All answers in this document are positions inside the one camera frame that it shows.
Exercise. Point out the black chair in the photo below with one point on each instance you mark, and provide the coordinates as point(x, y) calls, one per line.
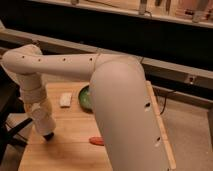
point(9, 103)

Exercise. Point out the orange carrot toy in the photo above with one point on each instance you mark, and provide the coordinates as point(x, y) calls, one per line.
point(96, 141)

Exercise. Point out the green bowl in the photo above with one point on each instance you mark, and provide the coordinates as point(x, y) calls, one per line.
point(84, 99)

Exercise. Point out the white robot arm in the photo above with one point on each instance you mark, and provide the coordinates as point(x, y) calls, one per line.
point(118, 94)

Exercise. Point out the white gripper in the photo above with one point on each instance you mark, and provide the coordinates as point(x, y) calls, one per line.
point(30, 97)

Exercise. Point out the black cube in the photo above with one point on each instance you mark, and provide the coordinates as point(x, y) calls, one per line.
point(49, 136)

